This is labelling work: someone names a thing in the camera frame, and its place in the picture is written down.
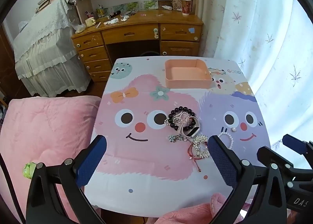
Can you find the green plastic wrapper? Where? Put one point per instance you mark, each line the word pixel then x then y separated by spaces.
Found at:
pixel 29 169

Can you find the white tube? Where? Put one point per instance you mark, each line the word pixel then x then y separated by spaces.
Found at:
pixel 167 7

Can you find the green grape sticker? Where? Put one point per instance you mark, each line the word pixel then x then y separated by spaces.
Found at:
pixel 132 5
pixel 149 4

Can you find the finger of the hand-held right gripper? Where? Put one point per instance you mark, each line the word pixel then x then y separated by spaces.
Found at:
pixel 294 142
pixel 264 154

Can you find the cartoon printed tablecloth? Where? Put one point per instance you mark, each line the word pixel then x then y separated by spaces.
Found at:
pixel 146 155

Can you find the white floral curtain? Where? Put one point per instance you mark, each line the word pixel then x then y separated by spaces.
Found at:
pixel 256 30

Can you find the pink quilt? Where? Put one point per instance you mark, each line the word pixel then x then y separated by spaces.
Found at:
pixel 44 128

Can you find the floral paper bag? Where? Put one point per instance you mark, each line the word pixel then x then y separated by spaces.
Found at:
pixel 176 2

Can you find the wooden desk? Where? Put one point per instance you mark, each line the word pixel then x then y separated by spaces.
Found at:
pixel 137 34

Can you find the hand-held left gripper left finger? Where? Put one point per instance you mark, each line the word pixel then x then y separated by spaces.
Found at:
pixel 91 160

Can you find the drawer safety lock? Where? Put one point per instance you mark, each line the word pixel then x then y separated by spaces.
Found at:
pixel 155 33

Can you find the pink fleece blanket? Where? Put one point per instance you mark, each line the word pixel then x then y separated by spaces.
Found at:
pixel 190 214

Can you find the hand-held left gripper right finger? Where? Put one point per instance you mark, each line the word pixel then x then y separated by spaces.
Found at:
pixel 221 162

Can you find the white lace cloth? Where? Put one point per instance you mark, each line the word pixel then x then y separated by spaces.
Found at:
pixel 41 42

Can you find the stack of books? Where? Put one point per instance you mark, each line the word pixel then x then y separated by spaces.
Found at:
pixel 49 1

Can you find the pink plastic tray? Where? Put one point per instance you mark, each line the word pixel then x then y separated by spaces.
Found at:
pixel 188 83

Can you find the clear plastic bag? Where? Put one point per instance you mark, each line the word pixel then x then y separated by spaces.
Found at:
pixel 79 28

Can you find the yellow mug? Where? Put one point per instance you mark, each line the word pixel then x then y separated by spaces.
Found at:
pixel 90 22

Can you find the rhinestone hair clip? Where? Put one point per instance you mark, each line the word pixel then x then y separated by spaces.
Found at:
pixel 201 139

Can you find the red paper cup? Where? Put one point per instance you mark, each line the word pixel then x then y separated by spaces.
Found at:
pixel 186 6

